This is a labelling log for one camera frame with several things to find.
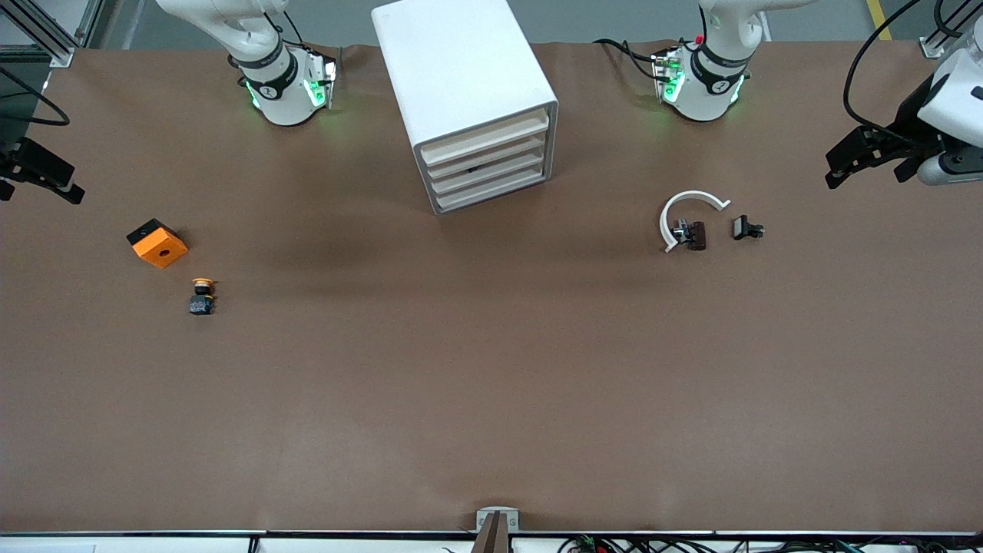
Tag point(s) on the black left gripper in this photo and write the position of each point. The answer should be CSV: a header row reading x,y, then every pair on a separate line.
x,y
908,114

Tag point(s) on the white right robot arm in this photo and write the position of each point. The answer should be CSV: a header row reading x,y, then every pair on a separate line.
x,y
284,100

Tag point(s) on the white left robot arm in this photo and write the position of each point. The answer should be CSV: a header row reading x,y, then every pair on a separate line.
x,y
710,96

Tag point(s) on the yellow push button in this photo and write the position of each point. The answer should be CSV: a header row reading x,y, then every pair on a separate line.
x,y
202,305

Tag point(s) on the orange black box with hole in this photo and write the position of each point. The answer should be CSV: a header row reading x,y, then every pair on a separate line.
x,y
161,250

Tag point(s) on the small black clip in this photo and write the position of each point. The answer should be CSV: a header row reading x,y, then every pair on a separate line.
x,y
742,227

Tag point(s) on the white curved plastic piece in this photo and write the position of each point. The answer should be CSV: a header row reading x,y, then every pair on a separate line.
x,y
691,194

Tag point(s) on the small brown connector block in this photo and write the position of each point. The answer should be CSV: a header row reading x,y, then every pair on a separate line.
x,y
696,235

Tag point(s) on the aluminium frame profile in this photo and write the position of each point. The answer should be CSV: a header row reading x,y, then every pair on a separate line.
x,y
46,42
932,48

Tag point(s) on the grey metal mount bracket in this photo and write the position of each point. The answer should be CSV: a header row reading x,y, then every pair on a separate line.
x,y
484,519

